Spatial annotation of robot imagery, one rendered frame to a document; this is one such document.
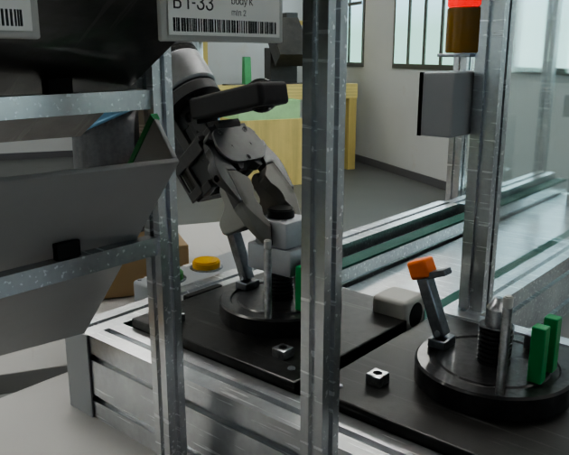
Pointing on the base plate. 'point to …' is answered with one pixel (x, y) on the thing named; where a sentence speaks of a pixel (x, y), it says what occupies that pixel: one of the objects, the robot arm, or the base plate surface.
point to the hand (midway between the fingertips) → (284, 227)
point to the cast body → (287, 226)
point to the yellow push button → (206, 263)
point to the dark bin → (70, 60)
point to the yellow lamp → (462, 30)
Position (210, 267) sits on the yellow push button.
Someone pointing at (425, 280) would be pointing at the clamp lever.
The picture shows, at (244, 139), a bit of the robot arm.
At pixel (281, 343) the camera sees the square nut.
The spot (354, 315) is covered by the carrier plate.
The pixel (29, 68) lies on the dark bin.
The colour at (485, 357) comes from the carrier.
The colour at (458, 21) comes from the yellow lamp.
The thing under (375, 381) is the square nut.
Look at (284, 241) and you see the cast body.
